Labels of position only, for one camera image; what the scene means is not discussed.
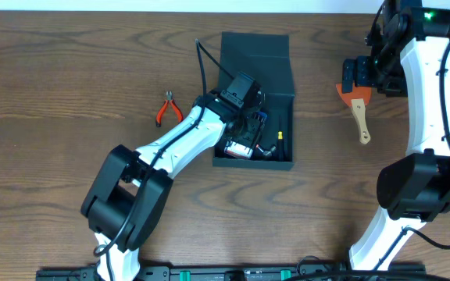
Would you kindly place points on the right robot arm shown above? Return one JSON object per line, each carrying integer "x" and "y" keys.
{"x": 410, "y": 57}

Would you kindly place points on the orange scraper wooden handle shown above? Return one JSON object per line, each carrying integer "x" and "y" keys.
{"x": 357, "y": 100}

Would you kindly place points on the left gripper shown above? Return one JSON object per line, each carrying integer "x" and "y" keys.
{"x": 246, "y": 137}

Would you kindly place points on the dark green open box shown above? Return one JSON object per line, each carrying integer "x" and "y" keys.
{"x": 264, "y": 57}

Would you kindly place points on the blue screwdriver bit set case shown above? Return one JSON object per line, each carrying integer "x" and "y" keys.
{"x": 238, "y": 151}

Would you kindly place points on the small claw hammer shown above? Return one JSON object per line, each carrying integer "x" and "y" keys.
{"x": 266, "y": 153}

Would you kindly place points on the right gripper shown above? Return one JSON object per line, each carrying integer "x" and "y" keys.
{"x": 365, "y": 78}

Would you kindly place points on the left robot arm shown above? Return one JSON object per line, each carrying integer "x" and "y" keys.
{"x": 127, "y": 197}

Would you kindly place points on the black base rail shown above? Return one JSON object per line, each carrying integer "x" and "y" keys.
{"x": 164, "y": 273}

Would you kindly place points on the black yellow screwdriver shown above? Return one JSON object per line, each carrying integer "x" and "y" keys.
{"x": 280, "y": 141}

